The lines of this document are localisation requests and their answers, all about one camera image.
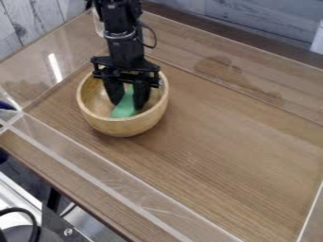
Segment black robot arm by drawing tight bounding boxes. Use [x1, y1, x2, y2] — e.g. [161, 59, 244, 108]
[90, 0, 160, 111]

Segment green rectangular block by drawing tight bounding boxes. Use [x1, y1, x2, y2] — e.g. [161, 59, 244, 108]
[109, 85, 137, 118]

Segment black table leg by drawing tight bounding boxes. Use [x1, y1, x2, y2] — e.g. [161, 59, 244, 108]
[46, 188, 61, 213]

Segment brown wooden bowl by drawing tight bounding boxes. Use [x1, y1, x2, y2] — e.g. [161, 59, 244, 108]
[76, 73, 169, 137]

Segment clear acrylic tray wall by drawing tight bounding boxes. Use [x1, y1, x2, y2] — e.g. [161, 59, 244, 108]
[0, 112, 242, 242]

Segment black cable loop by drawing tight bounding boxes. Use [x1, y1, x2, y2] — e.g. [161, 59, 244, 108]
[0, 207, 41, 242]

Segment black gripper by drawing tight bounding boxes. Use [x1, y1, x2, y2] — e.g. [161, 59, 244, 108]
[89, 27, 164, 112]

